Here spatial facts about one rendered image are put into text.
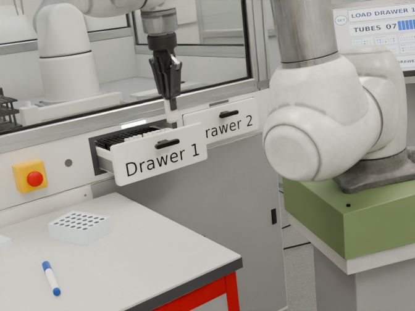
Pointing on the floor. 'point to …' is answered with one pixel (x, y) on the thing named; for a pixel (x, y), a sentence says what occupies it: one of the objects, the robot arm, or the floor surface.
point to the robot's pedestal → (362, 277)
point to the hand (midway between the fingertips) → (171, 109)
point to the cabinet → (207, 211)
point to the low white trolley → (117, 265)
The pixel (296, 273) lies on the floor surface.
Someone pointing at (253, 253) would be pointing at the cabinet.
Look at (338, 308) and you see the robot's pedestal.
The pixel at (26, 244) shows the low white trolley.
